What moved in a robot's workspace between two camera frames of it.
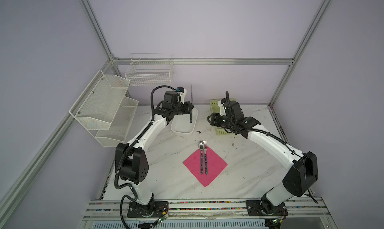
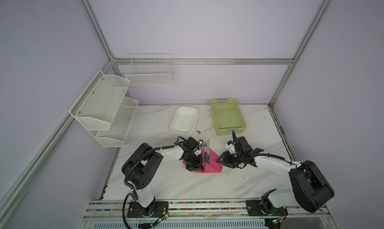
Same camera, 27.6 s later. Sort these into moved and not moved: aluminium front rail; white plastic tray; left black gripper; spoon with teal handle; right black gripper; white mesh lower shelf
Moved: left black gripper; right black gripper
Not moved: white mesh lower shelf; aluminium front rail; white plastic tray; spoon with teal handle
